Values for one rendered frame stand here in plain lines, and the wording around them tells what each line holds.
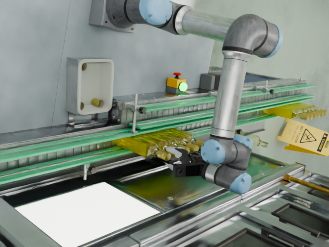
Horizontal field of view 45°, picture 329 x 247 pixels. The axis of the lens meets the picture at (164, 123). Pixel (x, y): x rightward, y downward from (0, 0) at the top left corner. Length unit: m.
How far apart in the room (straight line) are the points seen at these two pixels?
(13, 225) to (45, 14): 1.10
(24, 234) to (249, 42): 0.90
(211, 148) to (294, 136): 3.78
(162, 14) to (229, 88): 0.44
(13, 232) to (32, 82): 1.06
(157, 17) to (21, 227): 1.07
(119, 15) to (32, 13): 0.32
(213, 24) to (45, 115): 0.74
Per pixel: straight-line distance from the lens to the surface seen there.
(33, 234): 0.58
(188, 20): 1.55
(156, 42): 1.97
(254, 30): 1.27
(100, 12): 1.66
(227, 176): 1.38
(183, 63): 2.14
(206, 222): 1.43
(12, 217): 0.63
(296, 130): 5.01
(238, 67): 1.25
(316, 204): 1.76
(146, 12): 1.50
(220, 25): 1.46
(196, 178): 1.71
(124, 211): 1.38
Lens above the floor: 2.13
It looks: 41 degrees down
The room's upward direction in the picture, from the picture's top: 108 degrees clockwise
